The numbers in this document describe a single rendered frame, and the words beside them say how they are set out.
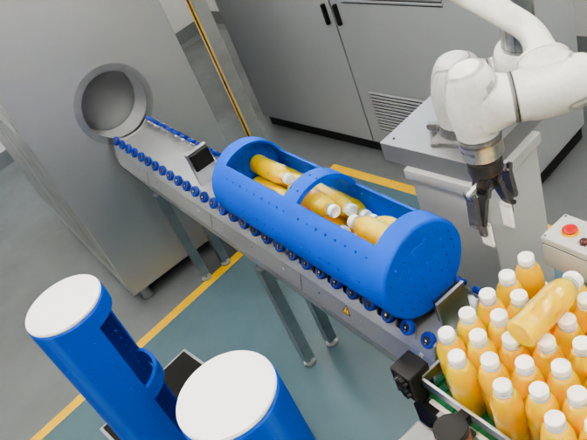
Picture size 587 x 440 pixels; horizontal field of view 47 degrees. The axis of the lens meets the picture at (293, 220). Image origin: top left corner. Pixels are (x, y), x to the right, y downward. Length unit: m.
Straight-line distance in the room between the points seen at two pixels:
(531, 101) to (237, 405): 0.99
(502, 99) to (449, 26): 1.99
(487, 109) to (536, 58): 0.13
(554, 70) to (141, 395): 1.80
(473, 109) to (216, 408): 0.96
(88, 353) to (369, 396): 1.20
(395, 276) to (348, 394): 1.35
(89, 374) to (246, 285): 1.45
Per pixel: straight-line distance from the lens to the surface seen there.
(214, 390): 1.80
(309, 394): 3.03
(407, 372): 1.68
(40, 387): 3.92
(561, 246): 1.75
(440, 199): 2.28
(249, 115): 2.96
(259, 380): 1.75
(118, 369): 2.44
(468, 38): 3.28
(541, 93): 1.34
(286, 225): 1.96
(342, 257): 1.77
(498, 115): 1.35
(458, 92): 1.33
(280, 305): 2.83
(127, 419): 2.60
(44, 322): 2.38
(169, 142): 3.22
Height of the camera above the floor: 2.31
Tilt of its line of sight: 36 degrees down
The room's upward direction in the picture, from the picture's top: 24 degrees counter-clockwise
